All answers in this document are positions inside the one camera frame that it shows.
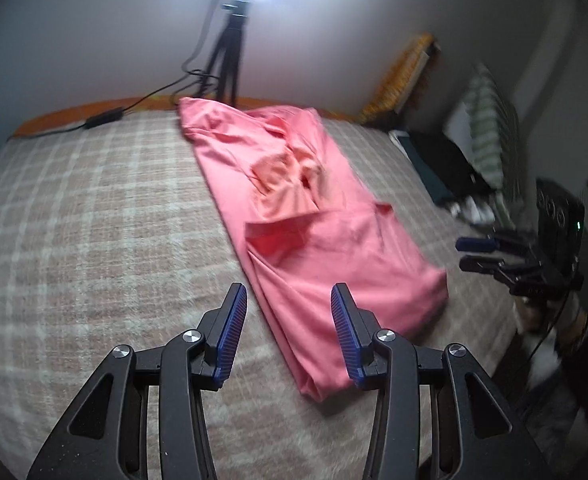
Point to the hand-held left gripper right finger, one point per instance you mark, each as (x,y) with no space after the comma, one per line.
(344,337)

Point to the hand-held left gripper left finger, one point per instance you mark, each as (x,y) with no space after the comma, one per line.
(229,340)

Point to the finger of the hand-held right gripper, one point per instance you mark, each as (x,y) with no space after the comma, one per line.
(473,245)
(483,265)

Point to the pink garment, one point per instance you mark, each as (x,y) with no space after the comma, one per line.
(324,240)

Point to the person's right forearm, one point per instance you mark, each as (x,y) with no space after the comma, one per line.
(576,327)

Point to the white socks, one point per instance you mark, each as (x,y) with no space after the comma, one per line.
(473,210)

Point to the dark folded cloth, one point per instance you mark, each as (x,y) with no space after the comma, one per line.
(438,165)

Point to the striped pillow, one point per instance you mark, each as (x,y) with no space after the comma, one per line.
(488,125)

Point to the black power adapter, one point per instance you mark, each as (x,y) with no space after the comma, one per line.
(104,117)

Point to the black tripod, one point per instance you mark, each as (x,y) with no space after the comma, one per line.
(229,50)

